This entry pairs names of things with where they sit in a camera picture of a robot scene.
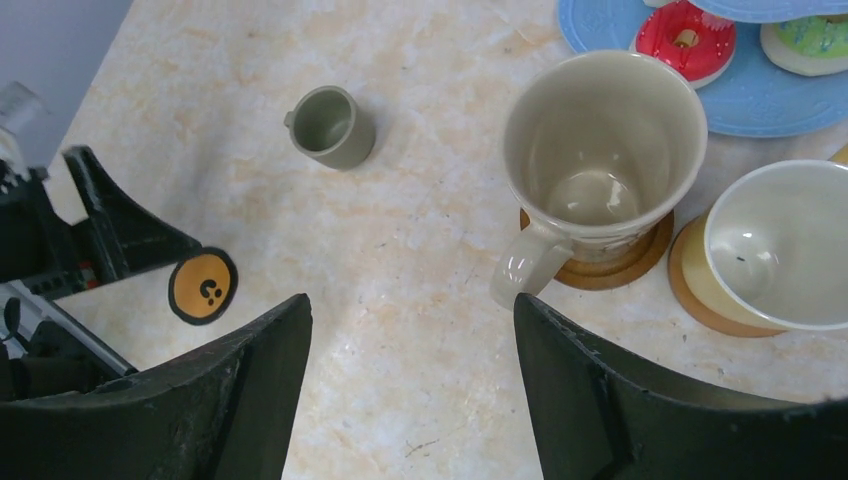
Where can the orange-brown coaster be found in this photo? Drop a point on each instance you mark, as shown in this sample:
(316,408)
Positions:
(585,257)

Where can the yellow serving tray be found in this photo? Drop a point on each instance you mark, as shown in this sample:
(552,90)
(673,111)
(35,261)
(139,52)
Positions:
(841,156)

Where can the large cream mug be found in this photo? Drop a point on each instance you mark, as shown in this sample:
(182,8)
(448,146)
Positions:
(605,136)

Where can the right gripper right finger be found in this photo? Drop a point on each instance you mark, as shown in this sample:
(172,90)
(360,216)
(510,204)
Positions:
(600,411)

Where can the green donut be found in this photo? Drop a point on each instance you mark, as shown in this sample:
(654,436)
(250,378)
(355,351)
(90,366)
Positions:
(809,46)

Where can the yellow mug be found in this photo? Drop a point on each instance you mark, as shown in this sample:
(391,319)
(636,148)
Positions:
(771,252)

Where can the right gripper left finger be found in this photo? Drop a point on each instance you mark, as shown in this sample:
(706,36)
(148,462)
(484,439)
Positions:
(224,410)

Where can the red donut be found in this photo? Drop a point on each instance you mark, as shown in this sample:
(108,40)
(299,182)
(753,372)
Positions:
(699,45)

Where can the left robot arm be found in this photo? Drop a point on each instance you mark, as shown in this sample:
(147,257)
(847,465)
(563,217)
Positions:
(44,350)

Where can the small olive cup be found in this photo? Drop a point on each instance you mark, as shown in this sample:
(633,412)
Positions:
(330,127)

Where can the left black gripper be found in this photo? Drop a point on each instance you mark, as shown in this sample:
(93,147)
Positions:
(55,259)

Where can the orange smiley coaster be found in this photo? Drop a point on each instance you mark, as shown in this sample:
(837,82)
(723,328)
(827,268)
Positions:
(201,288)

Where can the brown coaster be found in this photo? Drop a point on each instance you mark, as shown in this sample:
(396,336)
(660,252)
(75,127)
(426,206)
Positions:
(693,306)

